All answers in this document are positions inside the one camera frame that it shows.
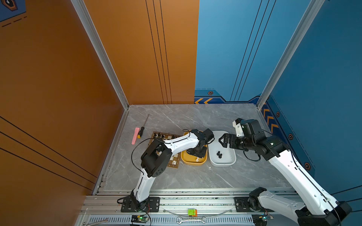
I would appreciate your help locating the silver wrench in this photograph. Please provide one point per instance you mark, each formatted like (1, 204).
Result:
(181, 220)

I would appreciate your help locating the yellow plastic tray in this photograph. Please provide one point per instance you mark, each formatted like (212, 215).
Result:
(195, 159)

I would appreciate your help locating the white plastic tray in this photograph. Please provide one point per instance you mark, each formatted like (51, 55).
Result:
(228, 154)

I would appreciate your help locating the green circuit board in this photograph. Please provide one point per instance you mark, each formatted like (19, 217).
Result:
(139, 219)

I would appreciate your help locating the aluminium left corner post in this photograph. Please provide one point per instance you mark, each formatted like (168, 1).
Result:
(88, 24)

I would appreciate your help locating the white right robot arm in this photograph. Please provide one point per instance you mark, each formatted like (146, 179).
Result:
(318, 207)

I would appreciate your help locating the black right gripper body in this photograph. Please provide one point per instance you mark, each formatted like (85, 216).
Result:
(240, 142)

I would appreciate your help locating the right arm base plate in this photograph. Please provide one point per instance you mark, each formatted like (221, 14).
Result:
(248, 204)

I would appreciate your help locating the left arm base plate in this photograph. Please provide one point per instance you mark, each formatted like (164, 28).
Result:
(149, 205)

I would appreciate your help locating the black chess pieces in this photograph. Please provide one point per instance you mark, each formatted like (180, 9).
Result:
(162, 136)
(219, 154)

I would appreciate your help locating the brown chessboard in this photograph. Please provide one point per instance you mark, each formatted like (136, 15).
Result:
(175, 159)

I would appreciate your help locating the black chess pieces on board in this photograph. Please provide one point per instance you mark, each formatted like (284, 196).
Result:
(162, 136)

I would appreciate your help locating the green orange small box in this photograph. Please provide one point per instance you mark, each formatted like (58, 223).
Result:
(192, 212)

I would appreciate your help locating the aluminium corner post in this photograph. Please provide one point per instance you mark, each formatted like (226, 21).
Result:
(88, 24)
(298, 35)

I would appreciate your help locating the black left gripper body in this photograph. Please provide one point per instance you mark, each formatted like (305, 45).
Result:
(198, 152)

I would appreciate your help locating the aluminium right corner post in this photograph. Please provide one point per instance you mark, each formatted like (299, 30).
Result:
(298, 35)

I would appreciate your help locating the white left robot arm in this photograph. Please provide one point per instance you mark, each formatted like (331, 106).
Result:
(155, 159)

